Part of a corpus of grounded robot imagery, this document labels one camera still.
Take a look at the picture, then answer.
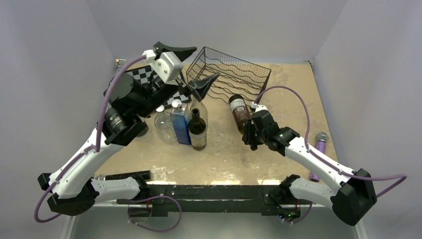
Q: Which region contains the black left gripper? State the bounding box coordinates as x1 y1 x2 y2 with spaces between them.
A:
134 43 218 119

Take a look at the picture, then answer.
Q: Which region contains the clear glass bottle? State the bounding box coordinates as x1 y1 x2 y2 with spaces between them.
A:
190 97 209 128

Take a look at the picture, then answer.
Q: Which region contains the black wire wine rack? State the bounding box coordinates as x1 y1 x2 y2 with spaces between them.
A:
186 46 271 104

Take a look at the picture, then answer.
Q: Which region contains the dark green wine bottle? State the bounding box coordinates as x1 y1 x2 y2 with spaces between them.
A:
188 108 207 151

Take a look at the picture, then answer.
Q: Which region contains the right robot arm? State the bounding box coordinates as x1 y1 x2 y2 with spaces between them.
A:
242 110 377 226

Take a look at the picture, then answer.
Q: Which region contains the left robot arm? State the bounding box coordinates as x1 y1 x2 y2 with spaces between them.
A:
38 42 218 216

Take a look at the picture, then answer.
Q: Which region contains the blue rectangular glass bottle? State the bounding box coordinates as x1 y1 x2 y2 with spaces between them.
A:
170 99 191 145

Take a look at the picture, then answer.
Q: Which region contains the round clear bottle silver cap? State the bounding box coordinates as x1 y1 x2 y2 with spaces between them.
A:
154 105 177 144

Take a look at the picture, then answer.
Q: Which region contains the clear round flask bottle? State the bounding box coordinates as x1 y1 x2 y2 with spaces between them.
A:
136 127 149 137

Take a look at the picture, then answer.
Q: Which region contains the black white chessboard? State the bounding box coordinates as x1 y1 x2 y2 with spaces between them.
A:
126 65 192 109

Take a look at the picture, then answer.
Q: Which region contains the purple glitter microphone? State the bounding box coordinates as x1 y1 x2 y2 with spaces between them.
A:
310 132 329 183

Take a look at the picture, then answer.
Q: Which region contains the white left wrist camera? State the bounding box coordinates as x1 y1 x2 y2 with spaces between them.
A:
142 50 183 86

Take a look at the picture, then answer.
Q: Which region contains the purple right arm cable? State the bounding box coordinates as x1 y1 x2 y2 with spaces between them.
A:
254 86 408 199

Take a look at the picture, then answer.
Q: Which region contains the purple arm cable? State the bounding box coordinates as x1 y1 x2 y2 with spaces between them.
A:
34 54 147 224
254 86 408 199

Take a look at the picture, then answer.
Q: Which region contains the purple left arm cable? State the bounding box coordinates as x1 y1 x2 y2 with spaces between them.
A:
34 54 147 224

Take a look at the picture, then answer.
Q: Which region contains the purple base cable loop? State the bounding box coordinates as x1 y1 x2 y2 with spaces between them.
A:
126 194 183 233

